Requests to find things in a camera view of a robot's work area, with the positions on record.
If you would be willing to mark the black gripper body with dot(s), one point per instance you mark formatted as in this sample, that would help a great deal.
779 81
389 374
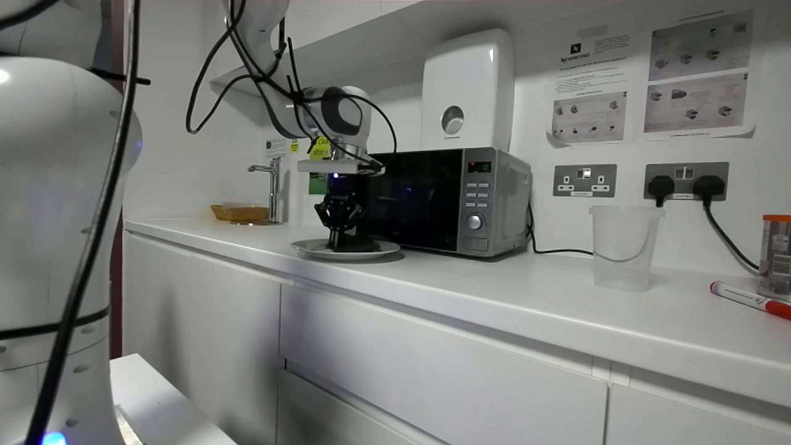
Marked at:
344 187

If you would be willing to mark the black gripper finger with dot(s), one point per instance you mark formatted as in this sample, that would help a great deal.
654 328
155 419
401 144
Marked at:
354 217
333 220

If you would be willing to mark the dark green scouring sponge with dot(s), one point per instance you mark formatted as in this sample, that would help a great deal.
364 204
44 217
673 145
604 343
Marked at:
368 246

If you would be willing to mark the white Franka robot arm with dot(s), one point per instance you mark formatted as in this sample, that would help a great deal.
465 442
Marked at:
51 163

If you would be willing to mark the white ceramic plate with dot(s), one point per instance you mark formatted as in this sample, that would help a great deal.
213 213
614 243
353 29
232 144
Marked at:
387 253

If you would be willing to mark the chrome sink faucet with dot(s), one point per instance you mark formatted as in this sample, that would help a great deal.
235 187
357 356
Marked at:
276 186

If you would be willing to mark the silver microwave oven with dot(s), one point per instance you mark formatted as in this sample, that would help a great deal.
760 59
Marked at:
428 201

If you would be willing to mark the yellow brown shallow tray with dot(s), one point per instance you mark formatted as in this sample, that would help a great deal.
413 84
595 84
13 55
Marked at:
239 213

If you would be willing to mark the white paper towel dispenser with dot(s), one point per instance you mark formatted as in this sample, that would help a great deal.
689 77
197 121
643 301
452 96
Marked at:
465 81

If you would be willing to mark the white cabinet door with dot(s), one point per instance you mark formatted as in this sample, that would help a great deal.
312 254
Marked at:
207 328

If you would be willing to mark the white wide drawer front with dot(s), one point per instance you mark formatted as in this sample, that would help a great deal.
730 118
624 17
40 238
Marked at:
454 372

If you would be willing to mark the white deep drawer front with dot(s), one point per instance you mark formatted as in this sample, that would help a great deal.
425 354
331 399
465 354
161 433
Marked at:
331 421

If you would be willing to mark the white robot mounting table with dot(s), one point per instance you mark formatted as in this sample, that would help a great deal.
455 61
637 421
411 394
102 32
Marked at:
165 404

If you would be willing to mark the picture instruction sheet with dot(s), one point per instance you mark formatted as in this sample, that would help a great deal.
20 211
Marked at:
695 102
700 44
589 115

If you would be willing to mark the clear plastic cup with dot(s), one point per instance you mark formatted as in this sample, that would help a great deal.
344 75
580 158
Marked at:
627 247

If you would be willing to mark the white logo instruction sheet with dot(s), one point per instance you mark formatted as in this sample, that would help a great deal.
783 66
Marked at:
589 51

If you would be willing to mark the black power plug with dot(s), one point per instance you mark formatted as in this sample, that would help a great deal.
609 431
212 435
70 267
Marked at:
708 187
662 187

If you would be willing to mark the white narrow drawer front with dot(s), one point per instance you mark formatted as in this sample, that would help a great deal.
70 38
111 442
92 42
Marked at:
700 421

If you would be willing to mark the red capped marker pen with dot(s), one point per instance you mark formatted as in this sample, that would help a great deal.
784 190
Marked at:
751 296

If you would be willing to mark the metallic cylindrical bottle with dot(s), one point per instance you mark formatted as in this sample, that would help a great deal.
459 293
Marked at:
778 249

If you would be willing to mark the green yellow wall poster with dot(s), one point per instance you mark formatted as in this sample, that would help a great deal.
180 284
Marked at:
317 152

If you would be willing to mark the white wall cabinet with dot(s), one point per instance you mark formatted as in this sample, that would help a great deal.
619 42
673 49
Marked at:
397 32

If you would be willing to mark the silver double wall socket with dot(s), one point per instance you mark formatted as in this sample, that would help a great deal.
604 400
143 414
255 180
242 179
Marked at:
687 168
584 179

